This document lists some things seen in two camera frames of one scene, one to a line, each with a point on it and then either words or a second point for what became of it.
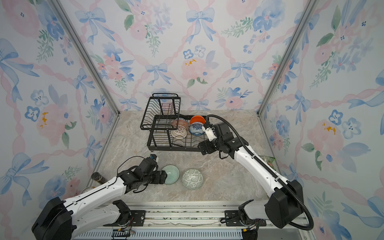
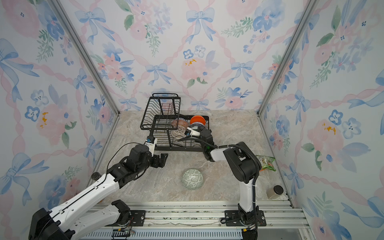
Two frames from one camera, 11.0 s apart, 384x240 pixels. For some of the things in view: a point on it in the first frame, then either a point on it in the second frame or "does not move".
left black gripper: x=158 y=179 to x=157 y=163
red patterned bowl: x=179 y=122 does not move
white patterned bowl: x=179 y=133 does not move
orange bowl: x=198 y=118 does not move
